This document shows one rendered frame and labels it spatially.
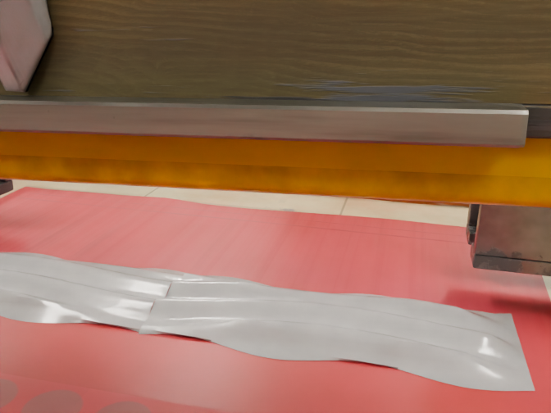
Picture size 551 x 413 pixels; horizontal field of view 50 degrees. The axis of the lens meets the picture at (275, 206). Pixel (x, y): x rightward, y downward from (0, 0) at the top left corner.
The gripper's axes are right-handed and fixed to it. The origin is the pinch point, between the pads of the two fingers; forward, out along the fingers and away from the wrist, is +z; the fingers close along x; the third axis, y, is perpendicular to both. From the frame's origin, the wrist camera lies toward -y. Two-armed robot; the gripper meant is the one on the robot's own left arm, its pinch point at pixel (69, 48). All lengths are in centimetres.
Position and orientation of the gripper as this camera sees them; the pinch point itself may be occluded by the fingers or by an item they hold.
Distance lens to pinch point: 22.9
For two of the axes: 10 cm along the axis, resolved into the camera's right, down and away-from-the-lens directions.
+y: -9.7, -1.0, 2.1
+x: -2.3, 3.0, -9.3
